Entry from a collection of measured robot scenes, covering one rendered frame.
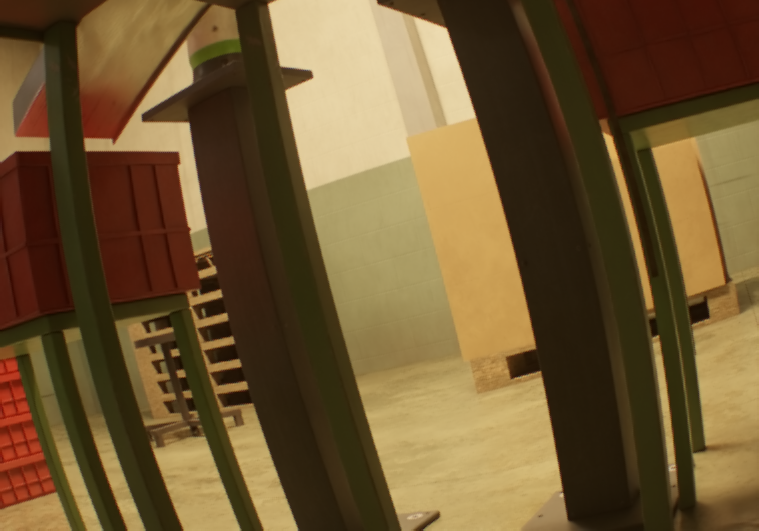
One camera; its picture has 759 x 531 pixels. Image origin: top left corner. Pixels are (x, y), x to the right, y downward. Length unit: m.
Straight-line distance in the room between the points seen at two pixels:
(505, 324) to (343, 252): 2.71
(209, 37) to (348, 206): 4.36
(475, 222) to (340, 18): 3.02
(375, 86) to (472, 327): 2.79
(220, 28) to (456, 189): 1.95
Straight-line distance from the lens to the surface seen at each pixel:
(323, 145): 5.98
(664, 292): 1.18
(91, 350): 0.98
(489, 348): 3.38
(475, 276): 3.36
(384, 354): 5.86
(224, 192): 1.53
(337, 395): 1.12
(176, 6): 1.21
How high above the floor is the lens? 0.46
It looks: 3 degrees up
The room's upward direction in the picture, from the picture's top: 14 degrees counter-clockwise
